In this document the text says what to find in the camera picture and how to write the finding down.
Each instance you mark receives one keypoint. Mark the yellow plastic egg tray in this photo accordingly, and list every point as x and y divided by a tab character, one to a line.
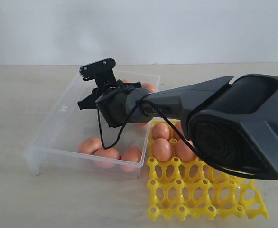
195	189

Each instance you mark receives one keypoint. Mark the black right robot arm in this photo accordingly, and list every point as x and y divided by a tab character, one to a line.
232	124

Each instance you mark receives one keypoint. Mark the brown egg front right corner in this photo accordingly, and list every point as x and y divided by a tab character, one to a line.
132	154

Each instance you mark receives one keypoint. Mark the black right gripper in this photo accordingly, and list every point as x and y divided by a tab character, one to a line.
115	102

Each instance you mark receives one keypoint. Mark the clear plastic bin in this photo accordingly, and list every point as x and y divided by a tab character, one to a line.
66	127

